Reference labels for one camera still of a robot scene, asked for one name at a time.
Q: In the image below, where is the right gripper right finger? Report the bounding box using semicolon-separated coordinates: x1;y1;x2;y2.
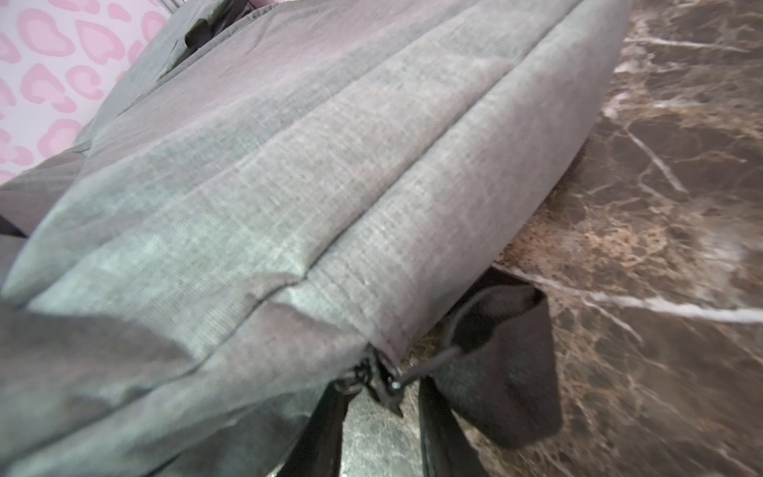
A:
418;378;489;477

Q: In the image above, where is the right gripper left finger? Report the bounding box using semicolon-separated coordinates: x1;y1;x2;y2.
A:
276;383;352;477

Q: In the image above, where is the grey laptop bag with strap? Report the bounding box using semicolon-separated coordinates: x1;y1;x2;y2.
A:
1;1;632;476

